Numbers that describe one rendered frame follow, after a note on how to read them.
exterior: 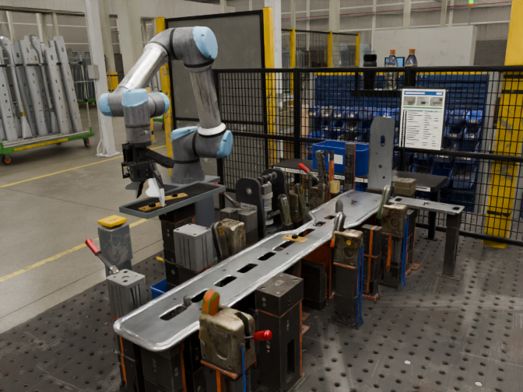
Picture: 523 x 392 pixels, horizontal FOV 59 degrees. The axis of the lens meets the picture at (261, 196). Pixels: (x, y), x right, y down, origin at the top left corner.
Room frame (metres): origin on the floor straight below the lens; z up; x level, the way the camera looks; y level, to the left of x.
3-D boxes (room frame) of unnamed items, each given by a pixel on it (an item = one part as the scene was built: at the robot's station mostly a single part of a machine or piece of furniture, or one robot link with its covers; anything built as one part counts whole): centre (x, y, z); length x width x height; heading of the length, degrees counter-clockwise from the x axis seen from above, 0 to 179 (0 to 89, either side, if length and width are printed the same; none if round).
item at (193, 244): (1.33, 0.22, 0.90); 0.13 x 0.10 x 0.41; 54
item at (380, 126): (2.07, -0.55, 1.17); 0.12 x 0.01 x 0.34; 54
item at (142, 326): (1.47, -0.11, 1.00); 1.38 x 0.22 x 0.02; 144
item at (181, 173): (1.97, 0.32, 1.15); 0.15 x 0.15 x 0.10
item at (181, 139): (1.97, 0.32, 1.27); 0.13 x 0.12 x 0.14; 73
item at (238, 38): (4.35, 0.39, 1.00); 1.34 x 0.14 x 2.00; 58
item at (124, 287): (1.12, 0.37, 0.88); 0.11 x 0.10 x 0.36; 54
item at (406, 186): (2.01, -0.66, 0.88); 0.08 x 0.08 x 0.36; 54
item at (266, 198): (1.69, -0.01, 0.94); 0.18 x 0.13 x 0.49; 144
